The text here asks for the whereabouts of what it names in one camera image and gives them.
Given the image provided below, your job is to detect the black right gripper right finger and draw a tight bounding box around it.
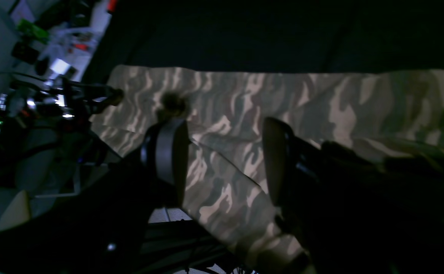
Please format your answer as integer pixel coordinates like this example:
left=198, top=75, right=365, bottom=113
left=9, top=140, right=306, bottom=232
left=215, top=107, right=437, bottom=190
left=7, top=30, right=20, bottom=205
left=262, top=117, right=444, bottom=274

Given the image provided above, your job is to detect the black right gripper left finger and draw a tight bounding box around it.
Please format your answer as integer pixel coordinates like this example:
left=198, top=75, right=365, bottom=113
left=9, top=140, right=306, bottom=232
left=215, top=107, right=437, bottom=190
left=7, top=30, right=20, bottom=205
left=0, top=119, right=190, bottom=274

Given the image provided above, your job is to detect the camouflage t-shirt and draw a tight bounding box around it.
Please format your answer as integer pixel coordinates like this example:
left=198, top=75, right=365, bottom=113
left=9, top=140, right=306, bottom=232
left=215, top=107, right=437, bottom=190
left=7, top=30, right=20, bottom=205
left=90, top=65, right=444, bottom=274

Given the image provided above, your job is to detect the black table cloth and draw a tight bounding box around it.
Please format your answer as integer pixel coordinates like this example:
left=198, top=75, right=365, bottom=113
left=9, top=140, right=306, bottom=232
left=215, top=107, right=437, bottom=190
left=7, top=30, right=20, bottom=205
left=82, top=0, right=444, bottom=83

